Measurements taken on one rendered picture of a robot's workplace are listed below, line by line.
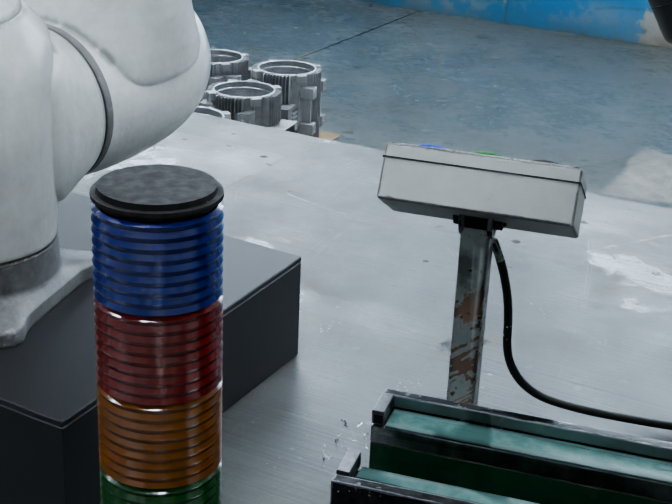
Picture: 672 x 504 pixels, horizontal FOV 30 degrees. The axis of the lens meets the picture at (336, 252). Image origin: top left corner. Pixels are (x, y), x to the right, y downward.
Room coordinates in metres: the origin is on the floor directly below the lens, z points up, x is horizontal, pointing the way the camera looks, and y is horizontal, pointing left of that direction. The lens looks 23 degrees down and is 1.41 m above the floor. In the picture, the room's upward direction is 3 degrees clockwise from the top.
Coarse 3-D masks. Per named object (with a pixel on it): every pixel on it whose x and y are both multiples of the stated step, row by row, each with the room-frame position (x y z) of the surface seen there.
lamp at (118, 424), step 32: (96, 384) 0.52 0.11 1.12; (128, 416) 0.50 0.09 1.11; (160, 416) 0.50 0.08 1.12; (192, 416) 0.51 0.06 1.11; (128, 448) 0.50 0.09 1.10; (160, 448) 0.50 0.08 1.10; (192, 448) 0.51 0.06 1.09; (128, 480) 0.50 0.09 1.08; (160, 480) 0.50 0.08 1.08; (192, 480) 0.51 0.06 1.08
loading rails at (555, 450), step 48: (384, 432) 0.84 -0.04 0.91; (432, 432) 0.83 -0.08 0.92; (480, 432) 0.83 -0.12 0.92; (528, 432) 0.84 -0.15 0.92; (576, 432) 0.83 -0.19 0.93; (336, 480) 0.74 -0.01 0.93; (384, 480) 0.76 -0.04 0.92; (432, 480) 0.83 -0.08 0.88; (480, 480) 0.81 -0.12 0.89; (528, 480) 0.80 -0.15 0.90; (576, 480) 0.79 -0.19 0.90; (624, 480) 0.78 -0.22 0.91
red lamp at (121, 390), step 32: (96, 320) 0.52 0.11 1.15; (128, 320) 0.50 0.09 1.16; (160, 320) 0.50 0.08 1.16; (192, 320) 0.51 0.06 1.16; (96, 352) 0.52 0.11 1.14; (128, 352) 0.50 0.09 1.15; (160, 352) 0.50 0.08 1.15; (192, 352) 0.51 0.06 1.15; (128, 384) 0.50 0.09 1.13; (160, 384) 0.50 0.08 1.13; (192, 384) 0.51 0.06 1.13
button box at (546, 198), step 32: (384, 160) 1.03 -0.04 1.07; (416, 160) 1.02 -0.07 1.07; (448, 160) 1.02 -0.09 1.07; (480, 160) 1.01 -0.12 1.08; (512, 160) 1.01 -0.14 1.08; (384, 192) 1.02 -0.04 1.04; (416, 192) 1.01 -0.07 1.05; (448, 192) 1.00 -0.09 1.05; (480, 192) 1.00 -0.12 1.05; (512, 192) 0.99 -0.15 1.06; (544, 192) 0.99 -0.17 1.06; (576, 192) 0.98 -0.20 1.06; (512, 224) 1.01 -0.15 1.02; (544, 224) 0.98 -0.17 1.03; (576, 224) 0.99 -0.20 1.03
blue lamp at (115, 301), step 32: (96, 224) 0.51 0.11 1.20; (128, 224) 0.50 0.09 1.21; (160, 224) 0.50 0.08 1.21; (192, 224) 0.51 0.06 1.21; (96, 256) 0.51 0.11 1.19; (128, 256) 0.50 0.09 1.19; (160, 256) 0.50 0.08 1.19; (192, 256) 0.51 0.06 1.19; (96, 288) 0.51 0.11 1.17; (128, 288) 0.50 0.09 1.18; (160, 288) 0.50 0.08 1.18; (192, 288) 0.51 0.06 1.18
